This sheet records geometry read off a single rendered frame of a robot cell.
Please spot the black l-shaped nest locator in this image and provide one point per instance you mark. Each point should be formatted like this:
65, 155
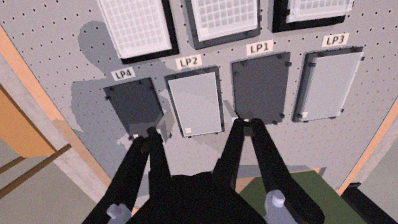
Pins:
280, 13

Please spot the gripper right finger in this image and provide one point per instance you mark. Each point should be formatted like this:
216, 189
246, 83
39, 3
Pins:
286, 202

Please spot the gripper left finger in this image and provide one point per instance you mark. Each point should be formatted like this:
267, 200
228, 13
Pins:
117, 204

